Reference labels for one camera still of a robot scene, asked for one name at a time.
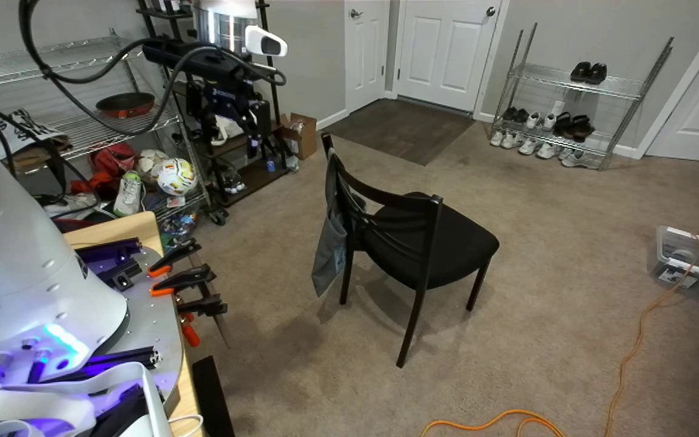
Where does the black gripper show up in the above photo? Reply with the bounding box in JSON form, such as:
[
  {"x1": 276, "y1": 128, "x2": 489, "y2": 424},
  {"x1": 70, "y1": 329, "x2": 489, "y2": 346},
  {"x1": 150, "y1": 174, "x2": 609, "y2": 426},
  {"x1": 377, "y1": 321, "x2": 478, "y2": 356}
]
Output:
[{"x1": 185, "y1": 77, "x2": 270, "y2": 139}]

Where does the grey tote bag blue print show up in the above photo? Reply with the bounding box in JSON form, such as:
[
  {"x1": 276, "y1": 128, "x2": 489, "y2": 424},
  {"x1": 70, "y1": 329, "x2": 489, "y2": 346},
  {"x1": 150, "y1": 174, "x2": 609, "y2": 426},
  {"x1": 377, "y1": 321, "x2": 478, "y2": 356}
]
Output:
[{"x1": 308, "y1": 154, "x2": 361, "y2": 301}]

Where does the red bag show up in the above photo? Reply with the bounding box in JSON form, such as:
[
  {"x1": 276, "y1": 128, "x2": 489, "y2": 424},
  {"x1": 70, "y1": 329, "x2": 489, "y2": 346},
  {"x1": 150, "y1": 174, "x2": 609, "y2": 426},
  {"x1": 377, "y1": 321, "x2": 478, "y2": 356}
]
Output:
[{"x1": 69, "y1": 140, "x2": 142, "y2": 197}]

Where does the white black patterned bag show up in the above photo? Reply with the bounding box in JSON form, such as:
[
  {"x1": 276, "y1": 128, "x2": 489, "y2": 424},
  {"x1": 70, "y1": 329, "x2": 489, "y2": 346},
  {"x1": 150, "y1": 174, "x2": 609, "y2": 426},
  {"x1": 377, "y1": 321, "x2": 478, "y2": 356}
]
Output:
[{"x1": 0, "y1": 111, "x2": 54, "y2": 164}]

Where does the black wooden chair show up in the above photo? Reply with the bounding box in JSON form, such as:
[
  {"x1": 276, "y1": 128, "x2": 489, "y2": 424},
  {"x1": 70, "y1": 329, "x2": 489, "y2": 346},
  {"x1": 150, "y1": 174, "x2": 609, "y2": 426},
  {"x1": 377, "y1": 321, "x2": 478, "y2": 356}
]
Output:
[{"x1": 318, "y1": 131, "x2": 503, "y2": 371}]

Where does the white folded cloth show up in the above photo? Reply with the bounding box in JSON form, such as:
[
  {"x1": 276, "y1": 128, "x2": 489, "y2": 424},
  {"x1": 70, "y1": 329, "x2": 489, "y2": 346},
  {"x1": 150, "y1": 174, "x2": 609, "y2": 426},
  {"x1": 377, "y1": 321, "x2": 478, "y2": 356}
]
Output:
[{"x1": 208, "y1": 113, "x2": 239, "y2": 150}]

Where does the brown cardboard box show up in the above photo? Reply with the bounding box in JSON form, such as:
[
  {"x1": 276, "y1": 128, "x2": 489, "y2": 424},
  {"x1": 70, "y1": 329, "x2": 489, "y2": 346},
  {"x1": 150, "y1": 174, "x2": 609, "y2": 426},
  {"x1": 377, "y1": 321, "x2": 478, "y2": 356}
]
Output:
[{"x1": 276, "y1": 108, "x2": 321, "y2": 163}]

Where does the black shelf unit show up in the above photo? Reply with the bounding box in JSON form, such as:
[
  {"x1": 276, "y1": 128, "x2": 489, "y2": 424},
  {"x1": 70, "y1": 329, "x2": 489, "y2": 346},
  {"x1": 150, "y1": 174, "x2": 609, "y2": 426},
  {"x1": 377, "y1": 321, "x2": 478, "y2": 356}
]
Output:
[{"x1": 134, "y1": 0, "x2": 289, "y2": 227}]

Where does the colourful soccer ball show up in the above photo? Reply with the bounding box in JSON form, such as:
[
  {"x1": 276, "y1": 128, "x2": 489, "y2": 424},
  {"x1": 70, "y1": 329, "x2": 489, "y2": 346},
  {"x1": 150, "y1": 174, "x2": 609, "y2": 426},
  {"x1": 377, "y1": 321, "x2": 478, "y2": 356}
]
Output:
[{"x1": 156, "y1": 154, "x2": 199, "y2": 199}]

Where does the white ball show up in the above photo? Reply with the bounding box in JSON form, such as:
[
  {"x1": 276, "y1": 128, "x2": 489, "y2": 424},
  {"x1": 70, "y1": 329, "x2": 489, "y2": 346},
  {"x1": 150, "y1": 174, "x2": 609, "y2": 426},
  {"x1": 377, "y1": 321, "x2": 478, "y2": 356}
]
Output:
[{"x1": 137, "y1": 148, "x2": 171, "y2": 190}]

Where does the red and black round pan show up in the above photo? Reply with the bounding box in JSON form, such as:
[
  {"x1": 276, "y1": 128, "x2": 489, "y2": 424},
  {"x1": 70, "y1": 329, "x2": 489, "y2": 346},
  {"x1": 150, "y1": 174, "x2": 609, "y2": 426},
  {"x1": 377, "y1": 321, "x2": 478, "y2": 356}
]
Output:
[{"x1": 94, "y1": 89, "x2": 159, "y2": 120}]

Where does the white and green bottle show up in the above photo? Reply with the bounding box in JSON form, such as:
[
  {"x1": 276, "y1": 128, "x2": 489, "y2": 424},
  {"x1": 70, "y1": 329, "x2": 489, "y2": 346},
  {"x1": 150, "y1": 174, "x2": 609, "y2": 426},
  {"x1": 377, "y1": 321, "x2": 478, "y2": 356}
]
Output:
[{"x1": 111, "y1": 170, "x2": 145, "y2": 219}]

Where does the black orange bar clamp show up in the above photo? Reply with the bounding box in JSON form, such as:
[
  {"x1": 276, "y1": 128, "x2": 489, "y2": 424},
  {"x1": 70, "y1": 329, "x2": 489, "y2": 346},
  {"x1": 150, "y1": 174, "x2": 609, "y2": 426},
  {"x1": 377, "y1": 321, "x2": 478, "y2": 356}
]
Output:
[
  {"x1": 149, "y1": 262, "x2": 239, "y2": 352},
  {"x1": 145, "y1": 236, "x2": 205, "y2": 281},
  {"x1": 173, "y1": 292, "x2": 230, "y2": 350}
]

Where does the brown door mat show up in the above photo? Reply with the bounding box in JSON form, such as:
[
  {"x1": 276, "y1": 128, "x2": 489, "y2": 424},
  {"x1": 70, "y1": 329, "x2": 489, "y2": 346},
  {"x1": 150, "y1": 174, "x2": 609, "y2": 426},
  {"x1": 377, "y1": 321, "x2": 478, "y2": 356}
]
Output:
[{"x1": 321, "y1": 96, "x2": 478, "y2": 167}]

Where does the purple aluminium extrusion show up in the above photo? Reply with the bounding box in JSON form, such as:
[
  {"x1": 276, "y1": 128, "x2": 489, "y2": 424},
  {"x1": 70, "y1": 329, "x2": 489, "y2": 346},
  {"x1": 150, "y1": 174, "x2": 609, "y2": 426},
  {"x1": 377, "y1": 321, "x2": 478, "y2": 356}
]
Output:
[{"x1": 73, "y1": 236, "x2": 145, "y2": 294}]

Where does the grey round mounting plate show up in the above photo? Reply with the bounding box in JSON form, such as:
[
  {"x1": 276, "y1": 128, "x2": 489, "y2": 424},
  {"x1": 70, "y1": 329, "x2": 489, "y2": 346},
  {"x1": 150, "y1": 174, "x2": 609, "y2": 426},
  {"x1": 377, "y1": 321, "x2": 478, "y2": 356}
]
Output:
[{"x1": 60, "y1": 241, "x2": 187, "y2": 419}]

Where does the dark shoe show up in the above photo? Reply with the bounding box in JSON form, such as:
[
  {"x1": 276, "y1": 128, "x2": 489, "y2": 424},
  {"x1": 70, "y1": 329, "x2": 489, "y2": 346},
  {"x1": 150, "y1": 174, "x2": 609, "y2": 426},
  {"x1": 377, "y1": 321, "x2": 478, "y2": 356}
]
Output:
[{"x1": 501, "y1": 103, "x2": 533, "y2": 127}]

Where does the black flat bar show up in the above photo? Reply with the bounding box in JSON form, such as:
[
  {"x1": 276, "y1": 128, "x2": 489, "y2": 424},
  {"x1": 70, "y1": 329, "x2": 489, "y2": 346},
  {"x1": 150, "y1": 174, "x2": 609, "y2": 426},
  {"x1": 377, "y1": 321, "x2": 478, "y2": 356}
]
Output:
[{"x1": 190, "y1": 354, "x2": 239, "y2": 437}]

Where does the clear plastic box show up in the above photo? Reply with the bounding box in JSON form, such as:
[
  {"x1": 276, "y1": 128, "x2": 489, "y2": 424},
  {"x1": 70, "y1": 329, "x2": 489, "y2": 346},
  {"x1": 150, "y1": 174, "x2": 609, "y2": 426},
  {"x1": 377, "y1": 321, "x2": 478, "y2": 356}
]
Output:
[{"x1": 651, "y1": 224, "x2": 699, "y2": 294}]

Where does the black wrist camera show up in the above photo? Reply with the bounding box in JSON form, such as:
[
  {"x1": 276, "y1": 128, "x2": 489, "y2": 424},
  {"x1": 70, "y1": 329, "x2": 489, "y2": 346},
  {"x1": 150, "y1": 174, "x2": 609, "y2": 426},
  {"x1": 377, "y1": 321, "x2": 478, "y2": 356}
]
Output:
[{"x1": 142, "y1": 35, "x2": 289, "y2": 89}]

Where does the white grey stand frame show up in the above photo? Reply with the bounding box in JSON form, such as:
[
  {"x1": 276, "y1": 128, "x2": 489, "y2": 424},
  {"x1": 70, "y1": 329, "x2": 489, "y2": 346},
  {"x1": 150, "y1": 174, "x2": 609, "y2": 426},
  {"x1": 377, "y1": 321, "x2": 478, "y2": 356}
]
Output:
[{"x1": 0, "y1": 362, "x2": 176, "y2": 437}]

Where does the silver wire shoe rack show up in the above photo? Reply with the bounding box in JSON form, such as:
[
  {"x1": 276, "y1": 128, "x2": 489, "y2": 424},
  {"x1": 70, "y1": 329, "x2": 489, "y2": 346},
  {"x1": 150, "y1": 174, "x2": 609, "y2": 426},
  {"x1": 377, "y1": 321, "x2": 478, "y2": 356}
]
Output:
[{"x1": 491, "y1": 18, "x2": 677, "y2": 171}]

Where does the orange extension cable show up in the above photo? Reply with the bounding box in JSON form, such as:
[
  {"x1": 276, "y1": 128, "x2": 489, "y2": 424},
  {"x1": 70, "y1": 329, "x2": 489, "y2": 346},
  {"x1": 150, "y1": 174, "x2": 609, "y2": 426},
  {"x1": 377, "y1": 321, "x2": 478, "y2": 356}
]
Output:
[{"x1": 420, "y1": 283, "x2": 690, "y2": 437}]

